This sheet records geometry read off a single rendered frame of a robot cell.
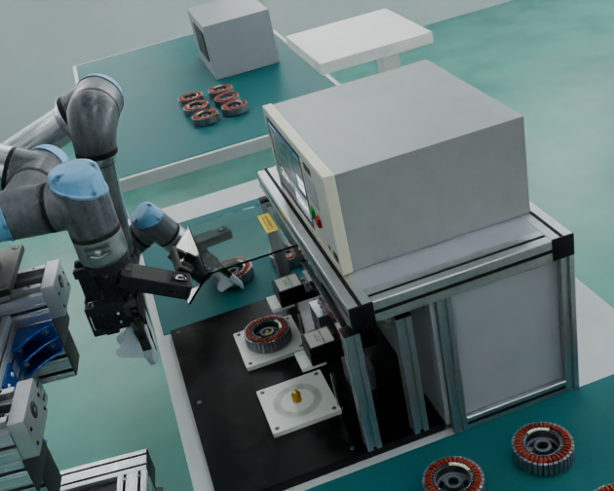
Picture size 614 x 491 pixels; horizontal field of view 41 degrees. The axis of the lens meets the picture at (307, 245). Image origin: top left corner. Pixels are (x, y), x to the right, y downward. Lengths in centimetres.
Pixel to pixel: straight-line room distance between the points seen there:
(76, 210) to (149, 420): 199
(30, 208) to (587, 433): 109
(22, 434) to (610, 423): 112
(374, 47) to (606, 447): 132
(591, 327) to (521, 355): 31
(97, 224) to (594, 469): 98
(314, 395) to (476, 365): 37
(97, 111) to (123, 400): 162
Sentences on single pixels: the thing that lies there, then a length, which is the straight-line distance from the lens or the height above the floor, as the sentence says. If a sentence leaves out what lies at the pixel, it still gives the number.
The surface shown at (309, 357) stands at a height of 90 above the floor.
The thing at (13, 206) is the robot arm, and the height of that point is 147.
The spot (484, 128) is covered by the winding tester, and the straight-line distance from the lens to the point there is 152.
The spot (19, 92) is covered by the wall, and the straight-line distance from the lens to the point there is 632.
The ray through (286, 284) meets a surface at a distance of 190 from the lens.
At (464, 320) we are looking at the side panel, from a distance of 156.
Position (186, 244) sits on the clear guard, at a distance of 192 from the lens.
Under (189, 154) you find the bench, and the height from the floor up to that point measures 75.
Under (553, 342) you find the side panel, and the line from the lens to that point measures 170.
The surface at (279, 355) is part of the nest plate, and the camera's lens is 193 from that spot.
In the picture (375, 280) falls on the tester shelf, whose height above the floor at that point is 111.
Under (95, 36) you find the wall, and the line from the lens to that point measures 623.
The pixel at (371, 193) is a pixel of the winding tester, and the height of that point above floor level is 126.
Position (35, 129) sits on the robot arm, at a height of 132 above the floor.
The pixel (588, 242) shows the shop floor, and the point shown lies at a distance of 366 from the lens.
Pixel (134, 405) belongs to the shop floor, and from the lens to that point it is 324.
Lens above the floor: 193
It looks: 30 degrees down
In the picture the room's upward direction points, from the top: 13 degrees counter-clockwise
